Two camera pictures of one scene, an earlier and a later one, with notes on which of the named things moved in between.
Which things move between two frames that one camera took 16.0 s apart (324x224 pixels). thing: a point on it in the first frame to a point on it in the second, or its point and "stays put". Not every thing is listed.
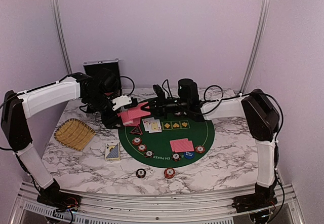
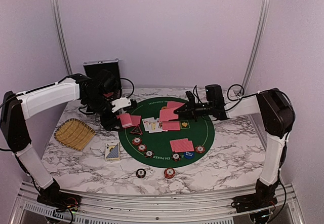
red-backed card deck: [126, 119] stays put
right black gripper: [161, 106] to [190, 109]
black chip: [149, 153] stays put
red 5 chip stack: [136, 141] stays put
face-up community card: [135, 112] to [159, 125]
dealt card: [136, 121] stays put
